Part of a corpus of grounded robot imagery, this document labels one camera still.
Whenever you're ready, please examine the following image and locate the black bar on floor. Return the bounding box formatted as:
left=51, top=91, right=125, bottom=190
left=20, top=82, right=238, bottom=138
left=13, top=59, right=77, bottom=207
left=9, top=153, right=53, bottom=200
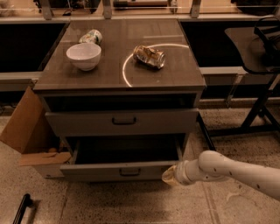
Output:
left=12, top=193, right=33, bottom=224

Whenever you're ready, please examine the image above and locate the cardboard box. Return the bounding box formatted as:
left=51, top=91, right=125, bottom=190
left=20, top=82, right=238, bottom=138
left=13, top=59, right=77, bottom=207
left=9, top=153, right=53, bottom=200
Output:
left=0, top=87, right=71, bottom=179

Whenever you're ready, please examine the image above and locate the crushed soda can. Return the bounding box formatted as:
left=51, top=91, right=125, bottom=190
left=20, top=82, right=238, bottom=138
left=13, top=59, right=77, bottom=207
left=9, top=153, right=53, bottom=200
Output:
left=133, top=45, right=165, bottom=69

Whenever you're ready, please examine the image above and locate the black chair with tablet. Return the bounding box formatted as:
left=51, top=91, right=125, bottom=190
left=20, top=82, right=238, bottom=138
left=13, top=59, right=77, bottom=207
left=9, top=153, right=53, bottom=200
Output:
left=225, top=17, right=280, bottom=74

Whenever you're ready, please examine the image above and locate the grey drawer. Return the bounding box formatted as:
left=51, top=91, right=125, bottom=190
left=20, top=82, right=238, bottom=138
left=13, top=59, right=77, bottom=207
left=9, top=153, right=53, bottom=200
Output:
left=45, top=108, right=198, bottom=137
left=60, top=134, right=187, bottom=182

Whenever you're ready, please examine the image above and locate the black metal table stand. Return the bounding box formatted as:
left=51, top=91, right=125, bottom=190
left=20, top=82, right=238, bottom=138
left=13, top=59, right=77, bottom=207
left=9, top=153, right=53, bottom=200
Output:
left=197, top=74, right=280, bottom=151

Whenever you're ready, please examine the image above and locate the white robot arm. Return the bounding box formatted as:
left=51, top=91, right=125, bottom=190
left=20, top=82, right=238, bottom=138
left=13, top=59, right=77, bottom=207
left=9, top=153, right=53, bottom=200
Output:
left=162, top=150, right=280, bottom=200

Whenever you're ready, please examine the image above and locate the grey drawer cabinet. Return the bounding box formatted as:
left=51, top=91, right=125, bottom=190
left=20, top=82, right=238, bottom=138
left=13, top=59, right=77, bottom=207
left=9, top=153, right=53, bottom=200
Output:
left=32, top=18, right=207, bottom=176

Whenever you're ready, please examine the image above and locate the white ceramic bowl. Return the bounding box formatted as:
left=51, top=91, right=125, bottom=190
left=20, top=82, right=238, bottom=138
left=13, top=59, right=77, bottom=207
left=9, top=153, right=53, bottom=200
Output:
left=66, top=43, right=102, bottom=71

